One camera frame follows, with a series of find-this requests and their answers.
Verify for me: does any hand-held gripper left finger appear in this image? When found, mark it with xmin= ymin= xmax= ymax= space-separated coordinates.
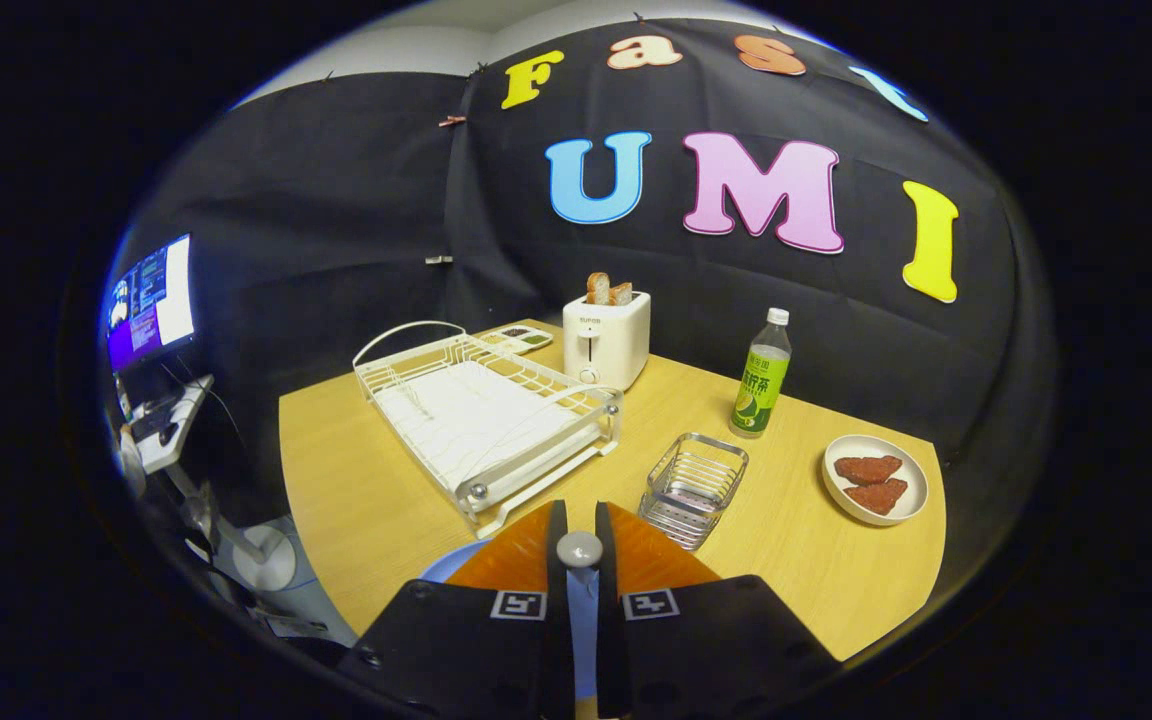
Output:
xmin=336 ymin=499 xmax=575 ymax=720

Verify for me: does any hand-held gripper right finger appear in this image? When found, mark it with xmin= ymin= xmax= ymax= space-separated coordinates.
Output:
xmin=594 ymin=500 xmax=842 ymax=720

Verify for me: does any lilac spoon with white knob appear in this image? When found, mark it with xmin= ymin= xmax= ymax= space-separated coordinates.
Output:
xmin=556 ymin=531 xmax=604 ymax=601

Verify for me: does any blue plate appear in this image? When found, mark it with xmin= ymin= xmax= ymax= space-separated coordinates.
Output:
xmin=420 ymin=540 xmax=599 ymax=701

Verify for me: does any metal wire basket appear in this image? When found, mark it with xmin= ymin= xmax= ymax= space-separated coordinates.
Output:
xmin=638 ymin=432 xmax=750 ymax=552

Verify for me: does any white wire dish rack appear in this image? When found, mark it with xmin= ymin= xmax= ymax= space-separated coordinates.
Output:
xmin=352 ymin=320 xmax=625 ymax=541

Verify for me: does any white round dish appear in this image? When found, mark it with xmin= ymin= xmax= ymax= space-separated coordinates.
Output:
xmin=822 ymin=434 xmax=930 ymax=528

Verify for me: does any green label drink bottle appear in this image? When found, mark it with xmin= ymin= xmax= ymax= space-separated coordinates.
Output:
xmin=729 ymin=307 xmax=793 ymax=440

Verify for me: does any white toaster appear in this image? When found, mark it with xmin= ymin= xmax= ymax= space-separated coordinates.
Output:
xmin=563 ymin=290 xmax=652 ymax=392

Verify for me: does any red meat piece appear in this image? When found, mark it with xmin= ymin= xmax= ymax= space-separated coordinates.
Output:
xmin=834 ymin=455 xmax=904 ymax=487
xmin=844 ymin=478 xmax=909 ymax=517

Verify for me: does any white divided condiment tray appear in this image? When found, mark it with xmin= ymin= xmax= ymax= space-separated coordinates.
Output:
xmin=476 ymin=324 xmax=555 ymax=356

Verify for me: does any white side desk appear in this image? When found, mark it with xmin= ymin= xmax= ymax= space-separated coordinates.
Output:
xmin=119 ymin=374 xmax=298 ymax=594

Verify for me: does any black backdrop cloth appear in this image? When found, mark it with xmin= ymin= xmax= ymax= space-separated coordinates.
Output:
xmin=126 ymin=18 xmax=1057 ymax=521

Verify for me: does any computer monitor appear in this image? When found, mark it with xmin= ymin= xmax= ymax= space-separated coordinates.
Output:
xmin=104 ymin=233 xmax=197 ymax=374

